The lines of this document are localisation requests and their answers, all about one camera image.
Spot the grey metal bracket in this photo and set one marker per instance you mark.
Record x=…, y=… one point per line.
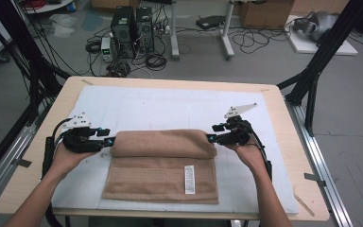
x=22, y=163
x=315, y=179

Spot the tan towel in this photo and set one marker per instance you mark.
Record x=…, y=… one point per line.
x=160, y=176

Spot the white foam mat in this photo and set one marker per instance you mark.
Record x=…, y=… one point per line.
x=170, y=107

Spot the white desk frame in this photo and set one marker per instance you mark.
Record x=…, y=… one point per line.
x=175, y=31

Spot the large cardboard box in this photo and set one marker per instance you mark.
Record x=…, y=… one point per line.
x=264, y=14

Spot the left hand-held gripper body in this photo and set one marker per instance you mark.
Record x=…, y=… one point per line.
x=78, y=142

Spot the thin wooden stick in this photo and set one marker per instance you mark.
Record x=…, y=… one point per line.
x=304, y=205

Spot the white power supply unit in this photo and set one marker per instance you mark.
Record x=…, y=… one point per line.
x=107, y=48

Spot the black flat device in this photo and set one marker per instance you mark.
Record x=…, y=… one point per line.
x=210, y=22

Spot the aluminium table rail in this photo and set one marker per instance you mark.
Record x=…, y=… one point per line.
x=9, y=154
x=321, y=170

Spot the person's left hand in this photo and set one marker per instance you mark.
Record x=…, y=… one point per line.
x=66, y=160

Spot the clear plastic bag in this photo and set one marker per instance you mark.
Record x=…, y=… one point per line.
x=63, y=25

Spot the grey rounded device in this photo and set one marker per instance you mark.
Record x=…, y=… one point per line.
x=321, y=22

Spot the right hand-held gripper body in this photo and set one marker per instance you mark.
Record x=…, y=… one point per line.
x=238, y=134

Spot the slim black computer tower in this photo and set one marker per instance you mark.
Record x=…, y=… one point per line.
x=145, y=30

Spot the person's right hand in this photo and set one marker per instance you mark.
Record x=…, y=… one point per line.
x=249, y=156

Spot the white floor board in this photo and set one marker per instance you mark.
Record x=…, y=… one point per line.
x=302, y=44

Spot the large black computer tower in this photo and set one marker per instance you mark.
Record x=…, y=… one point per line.
x=123, y=31

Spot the white round table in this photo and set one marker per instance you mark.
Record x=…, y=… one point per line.
x=50, y=6

